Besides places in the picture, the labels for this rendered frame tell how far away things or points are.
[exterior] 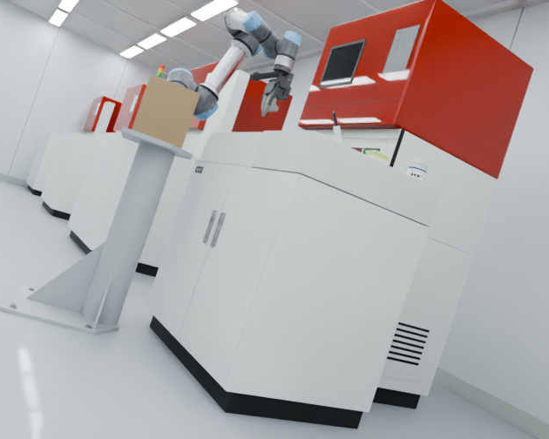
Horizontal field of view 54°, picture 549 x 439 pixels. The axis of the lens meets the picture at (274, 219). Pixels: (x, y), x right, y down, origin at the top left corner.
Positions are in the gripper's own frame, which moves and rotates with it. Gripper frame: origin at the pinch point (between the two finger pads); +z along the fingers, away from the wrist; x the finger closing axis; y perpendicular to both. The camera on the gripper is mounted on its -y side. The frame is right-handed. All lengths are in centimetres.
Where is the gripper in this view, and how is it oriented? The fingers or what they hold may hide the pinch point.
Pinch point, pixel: (262, 112)
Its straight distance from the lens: 222.9
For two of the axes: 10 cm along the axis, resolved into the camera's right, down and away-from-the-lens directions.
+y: 8.3, 2.9, 4.8
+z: -3.2, 9.5, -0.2
